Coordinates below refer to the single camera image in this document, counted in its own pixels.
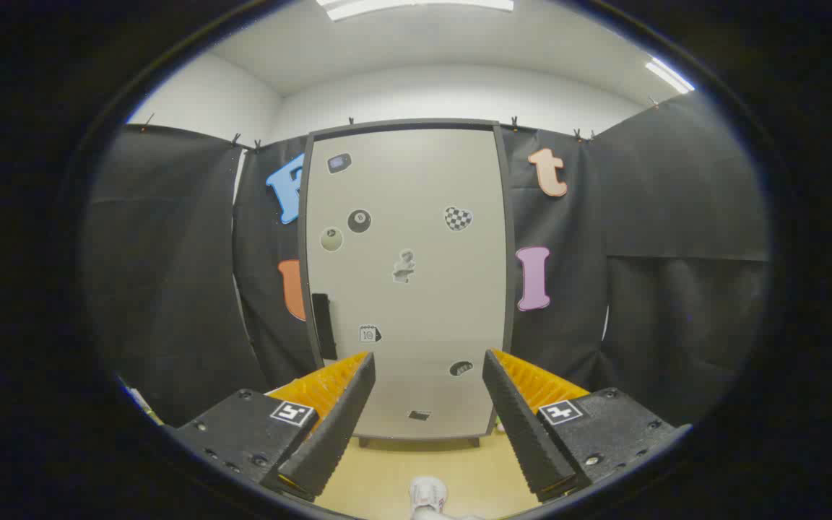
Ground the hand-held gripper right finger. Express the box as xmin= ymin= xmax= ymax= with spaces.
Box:
xmin=482 ymin=350 xmax=693 ymax=503

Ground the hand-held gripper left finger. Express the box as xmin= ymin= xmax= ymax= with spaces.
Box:
xmin=169 ymin=351 xmax=377 ymax=503

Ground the black door handle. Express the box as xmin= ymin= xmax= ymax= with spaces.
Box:
xmin=312 ymin=292 xmax=338 ymax=360

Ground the white shoe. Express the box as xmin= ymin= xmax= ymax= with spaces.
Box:
xmin=409 ymin=476 xmax=450 ymax=519

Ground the grey shoe cabinet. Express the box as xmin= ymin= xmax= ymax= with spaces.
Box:
xmin=298 ymin=118 xmax=518 ymax=449

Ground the cluttered white side shelf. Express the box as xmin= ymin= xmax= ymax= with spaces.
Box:
xmin=118 ymin=377 xmax=164 ymax=427

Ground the black backdrop cloth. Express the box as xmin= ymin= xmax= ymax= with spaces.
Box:
xmin=84 ymin=90 xmax=771 ymax=428

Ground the short ceiling light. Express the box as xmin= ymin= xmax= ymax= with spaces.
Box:
xmin=645 ymin=56 xmax=696 ymax=95

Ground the long ceiling light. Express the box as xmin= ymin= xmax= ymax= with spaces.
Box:
xmin=315 ymin=0 xmax=515 ymax=22

